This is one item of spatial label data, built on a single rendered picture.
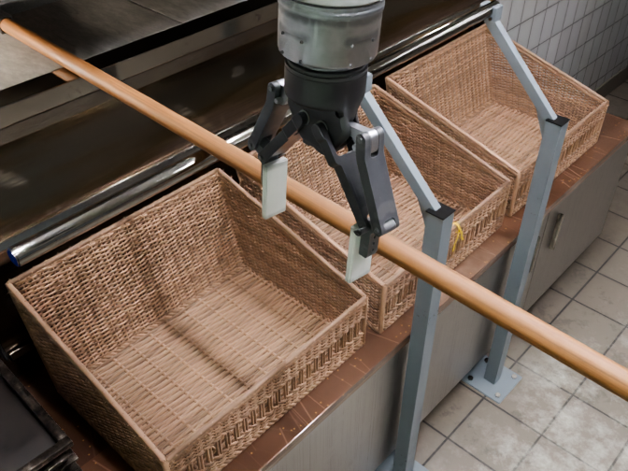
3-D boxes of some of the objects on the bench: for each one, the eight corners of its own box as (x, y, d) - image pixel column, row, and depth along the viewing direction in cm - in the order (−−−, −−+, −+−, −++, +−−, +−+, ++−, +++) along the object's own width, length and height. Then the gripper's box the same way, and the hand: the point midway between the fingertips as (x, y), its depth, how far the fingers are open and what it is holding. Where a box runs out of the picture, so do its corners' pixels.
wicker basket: (375, 156, 218) (380, 76, 200) (473, 94, 250) (484, 21, 232) (510, 221, 192) (530, 135, 175) (600, 142, 224) (624, 63, 207)
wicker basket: (34, 374, 150) (-3, 281, 133) (227, 250, 182) (218, 163, 165) (175, 517, 125) (151, 425, 107) (370, 344, 157) (377, 251, 139)
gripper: (211, 20, 66) (217, 202, 79) (401, 121, 52) (370, 323, 65) (272, 5, 70) (268, 180, 83) (463, 95, 56) (422, 291, 69)
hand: (314, 235), depth 74 cm, fingers open, 13 cm apart
